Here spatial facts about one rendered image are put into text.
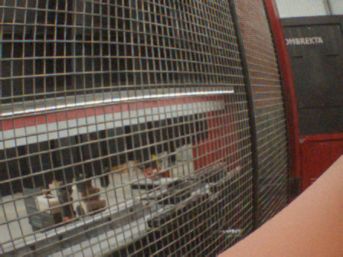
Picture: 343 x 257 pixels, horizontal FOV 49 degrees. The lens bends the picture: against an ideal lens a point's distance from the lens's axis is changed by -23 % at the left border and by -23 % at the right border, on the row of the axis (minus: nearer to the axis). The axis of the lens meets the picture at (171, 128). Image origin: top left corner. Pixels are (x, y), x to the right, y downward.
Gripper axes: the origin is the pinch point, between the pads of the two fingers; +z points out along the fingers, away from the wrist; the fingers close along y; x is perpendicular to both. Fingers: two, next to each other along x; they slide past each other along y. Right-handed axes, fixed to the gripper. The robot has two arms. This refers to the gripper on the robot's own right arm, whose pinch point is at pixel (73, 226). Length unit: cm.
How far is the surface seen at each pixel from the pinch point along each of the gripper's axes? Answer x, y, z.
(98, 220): -25, 50, -3
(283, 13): 781, -26, -276
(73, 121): -32, 63, -45
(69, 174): -40, 59, -25
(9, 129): -75, 68, -44
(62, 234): -53, 54, -2
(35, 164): -61, 63, -31
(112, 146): -5, 56, -33
